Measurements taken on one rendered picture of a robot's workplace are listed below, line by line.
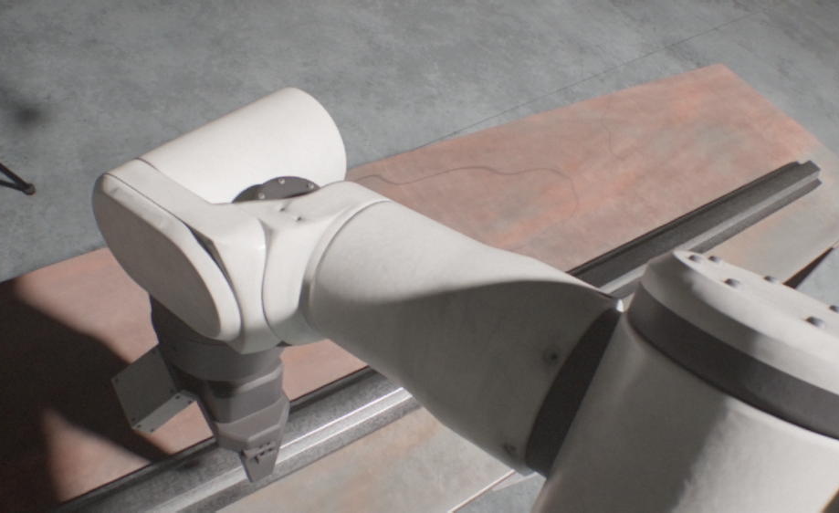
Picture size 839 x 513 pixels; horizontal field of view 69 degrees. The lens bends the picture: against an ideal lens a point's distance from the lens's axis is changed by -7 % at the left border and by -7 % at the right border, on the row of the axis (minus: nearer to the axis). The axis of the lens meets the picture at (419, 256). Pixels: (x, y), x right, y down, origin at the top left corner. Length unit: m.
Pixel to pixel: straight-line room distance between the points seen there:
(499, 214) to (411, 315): 0.68
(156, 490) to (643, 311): 0.51
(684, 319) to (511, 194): 0.79
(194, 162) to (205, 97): 2.04
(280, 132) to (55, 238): 1.63
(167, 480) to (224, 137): 0.37
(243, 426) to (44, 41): 2.35
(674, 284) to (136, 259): 0.24
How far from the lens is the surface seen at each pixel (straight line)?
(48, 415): 0.70
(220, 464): 0.63
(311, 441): 0.65
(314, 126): 0.35
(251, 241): 0.26
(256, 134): 0.33
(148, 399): 0.48
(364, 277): 0.24
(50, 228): 1.97
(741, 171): 1.24
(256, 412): 0.47
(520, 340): 0.21
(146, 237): 0.30
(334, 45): 2.68
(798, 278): 1.45
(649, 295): 0.18
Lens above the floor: 1.40
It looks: 48 degrees down
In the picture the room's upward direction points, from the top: 17 degrees clockwise
